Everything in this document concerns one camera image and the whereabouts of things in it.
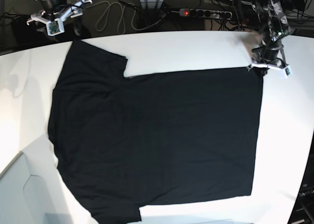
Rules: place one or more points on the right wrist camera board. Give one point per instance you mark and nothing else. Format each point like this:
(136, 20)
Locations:
(55, 28)

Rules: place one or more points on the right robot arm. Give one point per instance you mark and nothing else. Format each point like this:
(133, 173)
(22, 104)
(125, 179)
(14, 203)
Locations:
(55, 2)

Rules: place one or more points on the black T-shirt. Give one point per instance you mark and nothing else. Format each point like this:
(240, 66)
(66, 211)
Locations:
(158, 139)

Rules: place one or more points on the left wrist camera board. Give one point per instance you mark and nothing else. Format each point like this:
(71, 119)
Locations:
(287, 71)

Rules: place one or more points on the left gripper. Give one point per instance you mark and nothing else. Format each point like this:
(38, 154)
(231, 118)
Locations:
(268, 55)

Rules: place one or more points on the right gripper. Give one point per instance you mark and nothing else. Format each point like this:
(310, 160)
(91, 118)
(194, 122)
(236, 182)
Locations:
(61, 11)

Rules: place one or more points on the black power strip red switch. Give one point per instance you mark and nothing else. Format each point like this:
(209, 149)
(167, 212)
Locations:
(204, 14)

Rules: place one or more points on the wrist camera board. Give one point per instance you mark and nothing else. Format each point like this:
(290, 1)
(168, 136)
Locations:
(55, 28)
(287, 71)

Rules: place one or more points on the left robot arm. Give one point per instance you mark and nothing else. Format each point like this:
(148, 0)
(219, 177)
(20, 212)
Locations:
(274, 22)

